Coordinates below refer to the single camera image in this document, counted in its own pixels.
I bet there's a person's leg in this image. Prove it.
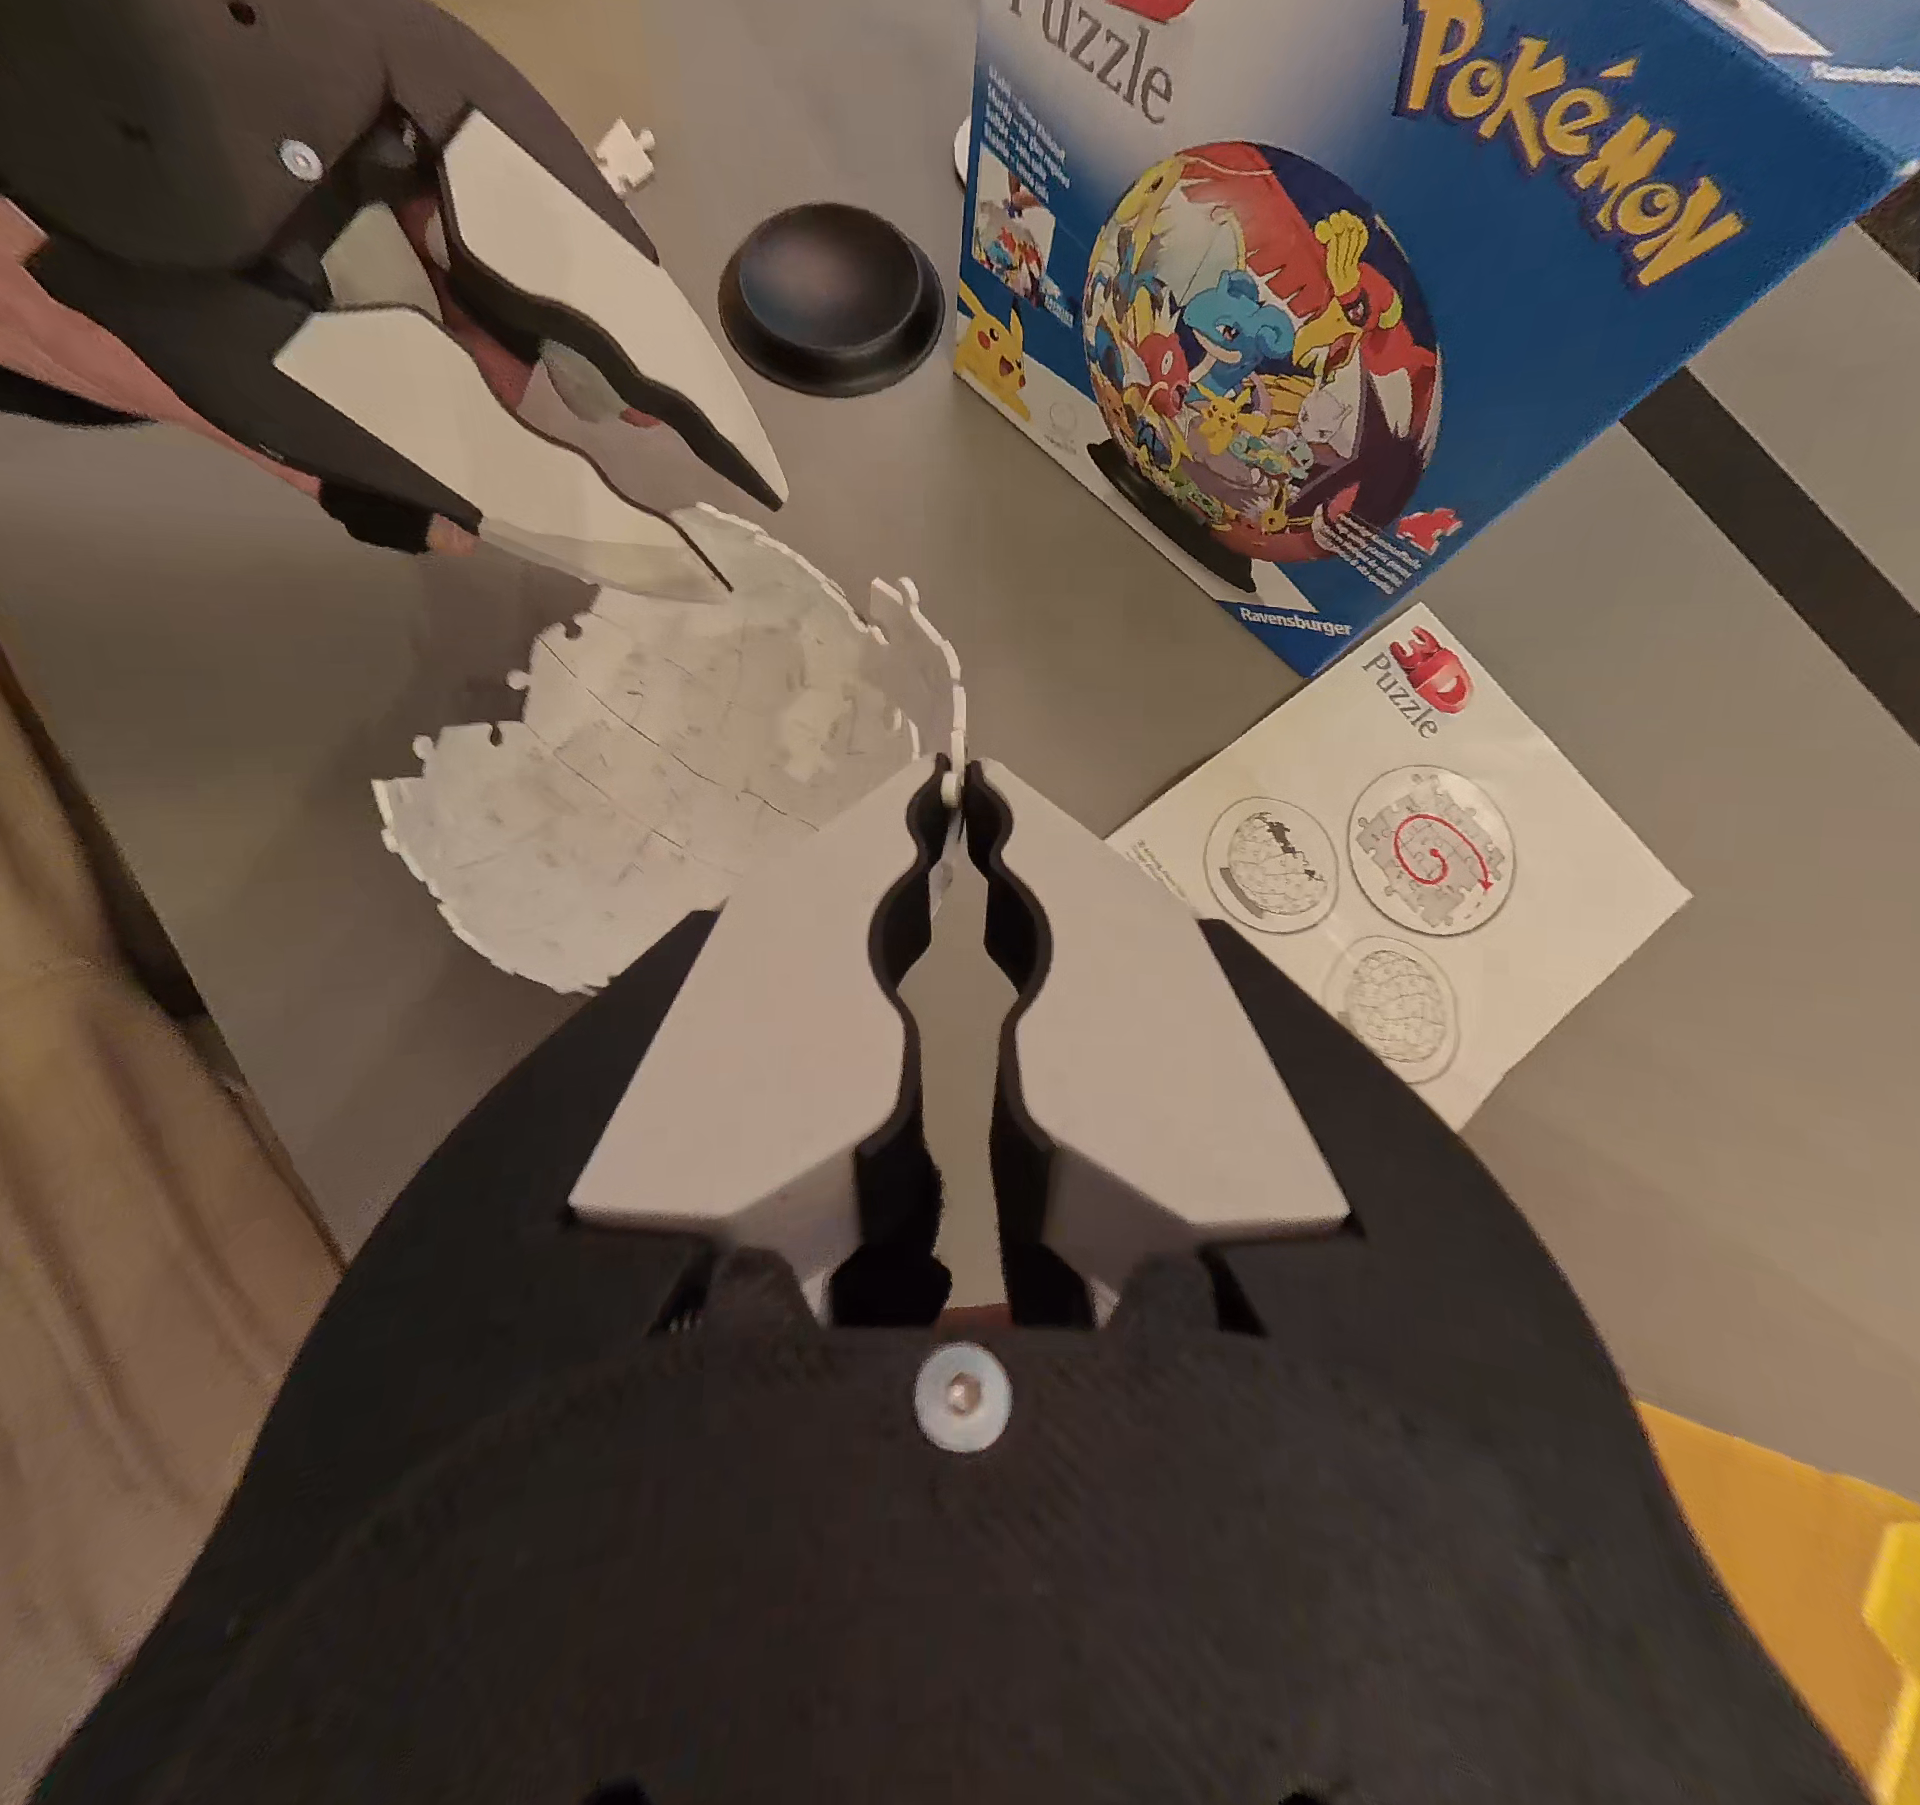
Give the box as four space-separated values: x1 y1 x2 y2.
0 636 336 1805

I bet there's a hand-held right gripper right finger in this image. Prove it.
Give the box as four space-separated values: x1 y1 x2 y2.
965 759 1357 1332

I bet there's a yellow box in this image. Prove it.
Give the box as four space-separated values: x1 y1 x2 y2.
1634 1402 1920 1805

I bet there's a blue puzzle box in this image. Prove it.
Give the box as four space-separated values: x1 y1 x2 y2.
952 0 1920 681

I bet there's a black round ball stand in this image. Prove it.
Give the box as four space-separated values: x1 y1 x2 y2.
715 201 948 401

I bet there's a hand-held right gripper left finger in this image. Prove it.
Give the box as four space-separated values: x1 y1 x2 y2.
569 759 957 1332

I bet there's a person's left hand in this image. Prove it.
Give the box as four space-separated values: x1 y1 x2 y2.
0 199 331 497

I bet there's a white instruction leaflet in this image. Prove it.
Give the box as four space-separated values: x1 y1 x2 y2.
1110 604 1692 1134

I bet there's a partly built puzzle ball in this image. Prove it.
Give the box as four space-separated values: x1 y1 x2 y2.
371 503 940 999

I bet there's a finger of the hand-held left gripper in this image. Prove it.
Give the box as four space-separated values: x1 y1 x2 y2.
275 306 739 608
432 108 793 514

